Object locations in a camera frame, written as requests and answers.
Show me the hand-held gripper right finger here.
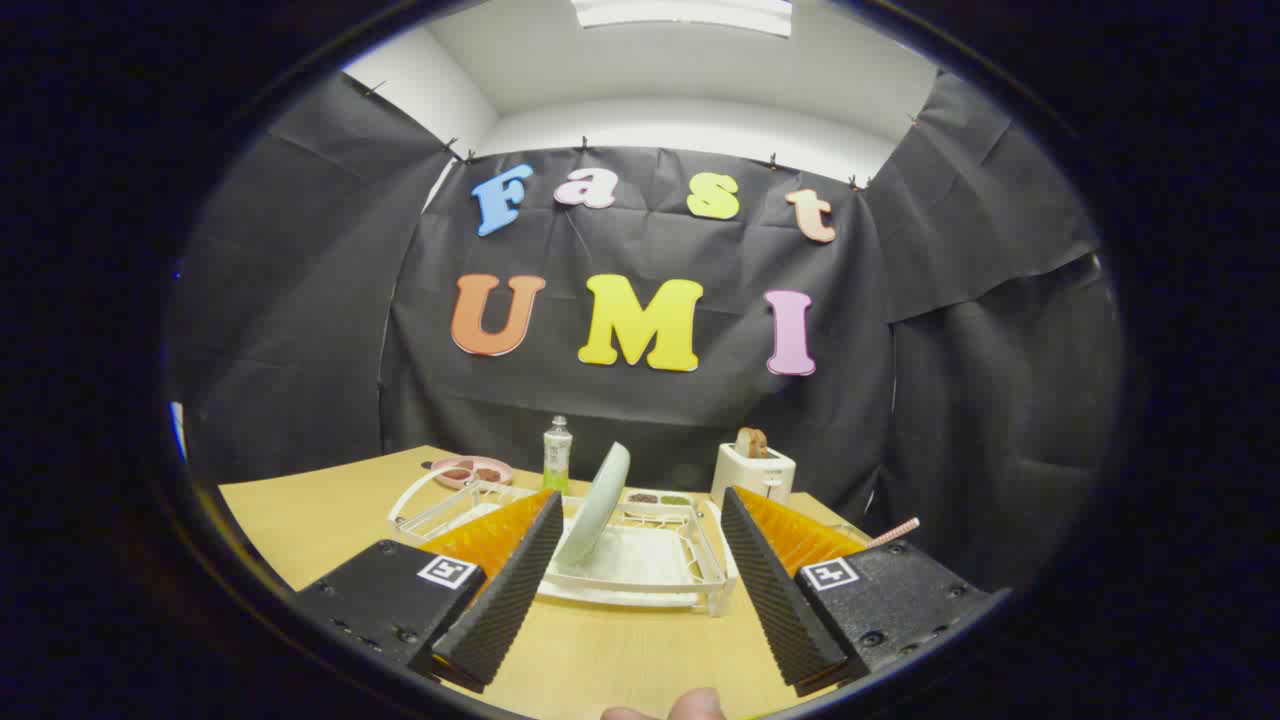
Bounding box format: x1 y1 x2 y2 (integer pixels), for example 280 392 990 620
720 486 993 699

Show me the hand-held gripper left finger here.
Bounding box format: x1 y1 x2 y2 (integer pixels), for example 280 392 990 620
293 488 566 694

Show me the white dish rack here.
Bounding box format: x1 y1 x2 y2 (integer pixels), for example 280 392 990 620
388 465 739 618

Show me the pale green plate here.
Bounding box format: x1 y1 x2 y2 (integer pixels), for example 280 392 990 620
555 442 632 569

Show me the pink plate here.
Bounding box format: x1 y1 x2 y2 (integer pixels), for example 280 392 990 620
430 456 514 490

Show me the white toaster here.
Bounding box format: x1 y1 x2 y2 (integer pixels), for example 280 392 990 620
711 443 797 506

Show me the green plastic bottle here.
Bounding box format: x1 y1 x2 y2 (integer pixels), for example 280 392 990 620
543 416 573 496

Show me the black backdrop cloth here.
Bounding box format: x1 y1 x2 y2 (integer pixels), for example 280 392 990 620
170 70 1126 591

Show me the ceiling light panel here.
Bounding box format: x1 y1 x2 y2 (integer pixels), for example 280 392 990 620
572 0 793 38

